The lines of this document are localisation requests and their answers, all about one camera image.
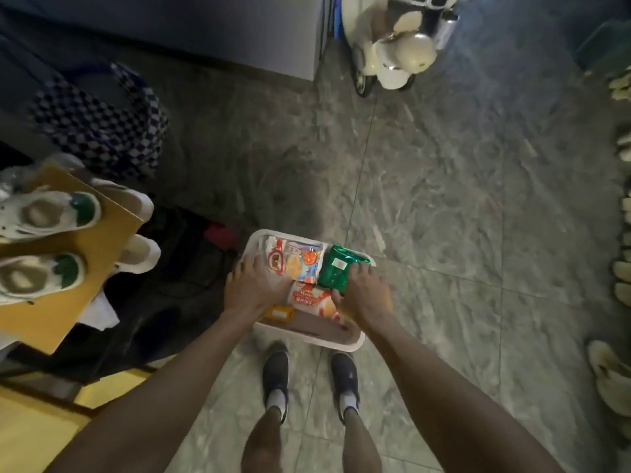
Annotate green snack packet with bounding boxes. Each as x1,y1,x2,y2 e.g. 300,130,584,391
317,244,371,296

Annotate black slip-on shoe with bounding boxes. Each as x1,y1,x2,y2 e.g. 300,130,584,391
261,350,291,424
330,351,361,425

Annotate person's left forearm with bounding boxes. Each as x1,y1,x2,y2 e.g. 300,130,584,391
44,309,277,473

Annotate red white wafer packet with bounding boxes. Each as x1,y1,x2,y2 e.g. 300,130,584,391
287,281,348,330

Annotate person's left hand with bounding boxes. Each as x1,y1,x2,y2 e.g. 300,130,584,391
224,253,294,321

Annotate cream tasselled mat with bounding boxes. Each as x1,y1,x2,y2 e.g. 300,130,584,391
607,63,631,311

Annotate small yellow packet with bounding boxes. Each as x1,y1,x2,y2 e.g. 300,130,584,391
264,305,296,324

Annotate white children's shoes on cardboard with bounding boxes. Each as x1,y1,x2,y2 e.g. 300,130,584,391
0,164,145,355

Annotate checkered fabric bag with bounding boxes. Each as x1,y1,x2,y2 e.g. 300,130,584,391
29,62,170,181

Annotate black left slip-on shoe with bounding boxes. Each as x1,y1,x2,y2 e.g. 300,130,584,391
261,350,291,424

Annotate black right slip-on shoe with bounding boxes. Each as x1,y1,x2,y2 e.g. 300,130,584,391
330,351,361,425

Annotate black appliance box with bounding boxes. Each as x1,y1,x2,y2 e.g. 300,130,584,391
0,201,243,385

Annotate person's right hand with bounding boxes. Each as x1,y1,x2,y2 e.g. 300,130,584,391
331,262,394,330

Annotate person's left leg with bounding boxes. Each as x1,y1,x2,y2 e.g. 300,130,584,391
240,388,287,473

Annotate plain white child shoe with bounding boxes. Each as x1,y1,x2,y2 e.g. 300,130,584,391
114,233,162,275
91,177,155,223

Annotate yellow wooden side table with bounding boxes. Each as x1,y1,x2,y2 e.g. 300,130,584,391
0,354,176,473

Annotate white ride-on toy car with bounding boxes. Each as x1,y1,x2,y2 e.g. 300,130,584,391
340,0,462,98

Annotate beige snack basket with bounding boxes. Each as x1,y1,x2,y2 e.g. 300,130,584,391
240,229,377,353

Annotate person's right leg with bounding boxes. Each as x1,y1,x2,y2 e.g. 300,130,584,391
340,391,383,473

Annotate person's leg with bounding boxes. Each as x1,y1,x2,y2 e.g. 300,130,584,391
240,388,287,473
340,391,383,473

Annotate red plastic piece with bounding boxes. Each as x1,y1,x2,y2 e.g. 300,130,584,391
204,222,239,251

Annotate white folded paper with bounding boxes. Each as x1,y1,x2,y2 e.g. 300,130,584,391
78,290,121,332

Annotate person's right forearm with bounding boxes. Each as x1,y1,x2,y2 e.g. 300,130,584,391
362,319,565,473

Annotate white child shoe green trim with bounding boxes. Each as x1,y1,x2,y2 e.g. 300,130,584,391
0,189,103,242
0,252,87,301

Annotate red white snack packet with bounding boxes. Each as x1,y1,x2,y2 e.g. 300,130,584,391
264,235,327,285

